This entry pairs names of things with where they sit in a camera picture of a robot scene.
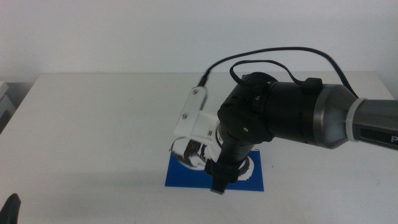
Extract black and white sneaker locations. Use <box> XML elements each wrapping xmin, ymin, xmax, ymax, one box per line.
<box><xmin>170</xmin><ymin>138</ymin><xmax>255</xmax><ymax>182</ymax></box>

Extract blue rectangular mat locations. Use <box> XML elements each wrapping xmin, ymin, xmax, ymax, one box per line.
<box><xmin>164</xmin><ymin>150</ymin><xmax>265</xmax><ymax>192</ymax></box>

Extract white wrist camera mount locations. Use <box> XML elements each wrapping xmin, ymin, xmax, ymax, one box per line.
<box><xmin>173</xmin><ymin>86</ymin><xmax>223</xmax><ymax>163</ymax></box>

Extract short black looped cable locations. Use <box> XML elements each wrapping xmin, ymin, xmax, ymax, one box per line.
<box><xmin>229</xmin><ymin>59</ymin><xmax>304</xmax><ymax>86</ymax></box>

